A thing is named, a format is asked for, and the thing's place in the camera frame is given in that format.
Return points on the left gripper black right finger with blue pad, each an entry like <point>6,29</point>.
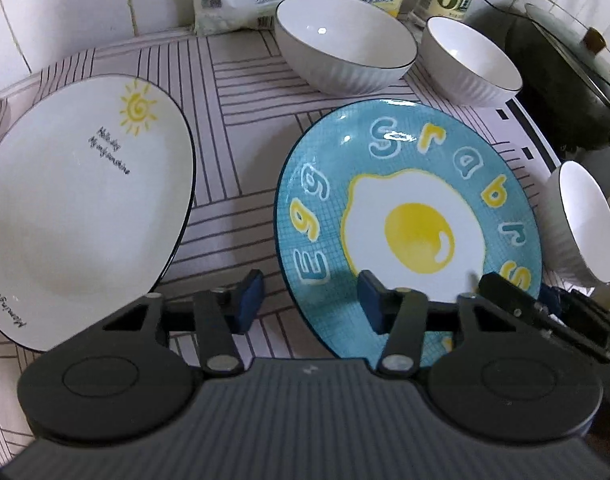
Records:
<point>483,362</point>

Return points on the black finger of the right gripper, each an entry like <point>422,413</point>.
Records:
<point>570,317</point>

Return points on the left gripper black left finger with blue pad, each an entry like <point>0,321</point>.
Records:
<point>139,368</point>

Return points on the blue fried egg plate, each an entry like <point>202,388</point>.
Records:
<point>408,193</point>

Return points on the white plate with sun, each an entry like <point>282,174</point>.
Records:
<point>96,187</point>

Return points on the large white ribbed bowl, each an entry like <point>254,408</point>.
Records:
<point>343,47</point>

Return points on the small white ribbed bowl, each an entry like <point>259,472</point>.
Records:
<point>574,226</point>

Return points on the black wok with glass lid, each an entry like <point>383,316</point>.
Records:
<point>566,85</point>

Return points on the medium white ribbed bowl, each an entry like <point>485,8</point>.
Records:
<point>466,67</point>

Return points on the striped counter mat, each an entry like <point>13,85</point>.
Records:
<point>246,109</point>

